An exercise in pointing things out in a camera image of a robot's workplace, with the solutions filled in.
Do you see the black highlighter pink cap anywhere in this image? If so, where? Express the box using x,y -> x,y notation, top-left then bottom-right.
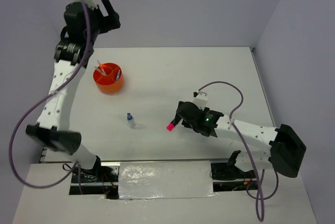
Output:
166,115 -> 181,131

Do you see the orange slim pen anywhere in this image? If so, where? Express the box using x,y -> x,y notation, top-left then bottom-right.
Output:
97,60 -> 106,75

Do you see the green clear pen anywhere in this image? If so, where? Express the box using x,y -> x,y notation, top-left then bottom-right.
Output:
95,66 -> 106,76

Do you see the small blue-capped glue bottle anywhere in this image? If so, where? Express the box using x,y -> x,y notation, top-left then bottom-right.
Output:
127,113 -> 136,128

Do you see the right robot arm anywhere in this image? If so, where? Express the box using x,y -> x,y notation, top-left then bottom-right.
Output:
167,101 -> 306,178

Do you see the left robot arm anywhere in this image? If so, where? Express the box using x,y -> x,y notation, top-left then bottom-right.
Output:
26,0 -> 121,182

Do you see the orange round divided container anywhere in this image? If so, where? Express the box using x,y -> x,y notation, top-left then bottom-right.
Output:
93,63 -> 124,94

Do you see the reflective silver front panel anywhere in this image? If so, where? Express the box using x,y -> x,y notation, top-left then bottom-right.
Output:
118,161 -> 215,199

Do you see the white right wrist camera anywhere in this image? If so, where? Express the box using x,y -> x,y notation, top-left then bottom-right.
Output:
192,91 -> 208,110

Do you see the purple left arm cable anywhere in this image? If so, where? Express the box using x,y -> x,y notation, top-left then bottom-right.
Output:
9,0 -> 93,195

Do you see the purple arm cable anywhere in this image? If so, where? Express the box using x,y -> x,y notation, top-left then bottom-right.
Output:
9,0 -> 93,195
197,81 -> 278,222

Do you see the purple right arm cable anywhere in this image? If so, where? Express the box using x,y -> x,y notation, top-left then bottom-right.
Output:
197,81 -> 278,222

